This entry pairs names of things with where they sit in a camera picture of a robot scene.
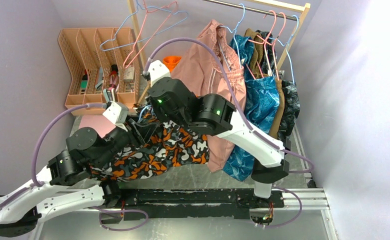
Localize wooden clothes rack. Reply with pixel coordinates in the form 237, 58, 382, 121
130, 0, 311, 70

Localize orange camouflage shorts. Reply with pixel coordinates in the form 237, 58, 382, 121
90, 121, 209, 182

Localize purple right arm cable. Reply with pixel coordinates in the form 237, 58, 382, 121
142, 37, 315, 229

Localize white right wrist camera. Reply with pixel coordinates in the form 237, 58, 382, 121
148, 60, 171, 87

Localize pink hanging shorts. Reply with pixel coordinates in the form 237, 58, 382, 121
170, 18, 248, 174

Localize light blue wire hanger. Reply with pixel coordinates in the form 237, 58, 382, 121
137, 104, 158, 124

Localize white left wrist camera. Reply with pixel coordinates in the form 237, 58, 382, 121
102, 101, 129, 125

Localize blue leaf print shorts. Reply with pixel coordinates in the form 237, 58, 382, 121
223, 34, 280, 182

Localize orange knitted object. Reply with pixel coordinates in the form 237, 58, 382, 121
162, 55, 182, 72

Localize peach desk organizer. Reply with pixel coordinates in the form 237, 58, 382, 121
58, 27, 141, 109

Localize pink empty wire hanger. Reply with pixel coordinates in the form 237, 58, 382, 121
122, 0, 179, 69

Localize dark leaf print shorts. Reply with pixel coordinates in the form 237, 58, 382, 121
256, 30, 302, 142

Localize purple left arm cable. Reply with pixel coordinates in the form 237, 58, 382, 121
0, 101, 150, 233

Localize pink mat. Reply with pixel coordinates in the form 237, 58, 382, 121
78, 115, 116, 138

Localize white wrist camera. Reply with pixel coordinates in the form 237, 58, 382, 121
148, 60, 171, 87
102, 101, 129, 125

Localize blue empty wire hanger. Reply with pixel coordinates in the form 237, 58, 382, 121
99, 0, 189, 51

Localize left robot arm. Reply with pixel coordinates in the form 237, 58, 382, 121
0, 119, 159, 238

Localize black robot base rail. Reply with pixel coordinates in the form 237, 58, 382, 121
102, 188, 284, 221

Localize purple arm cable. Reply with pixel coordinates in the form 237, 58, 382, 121
142, 37, 315, 229
0, 101, 150, 233

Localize brown hanging shorts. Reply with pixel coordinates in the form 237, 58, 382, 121
244, 28, 285, 139

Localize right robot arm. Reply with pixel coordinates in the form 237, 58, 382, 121
147, 76, 289, 207

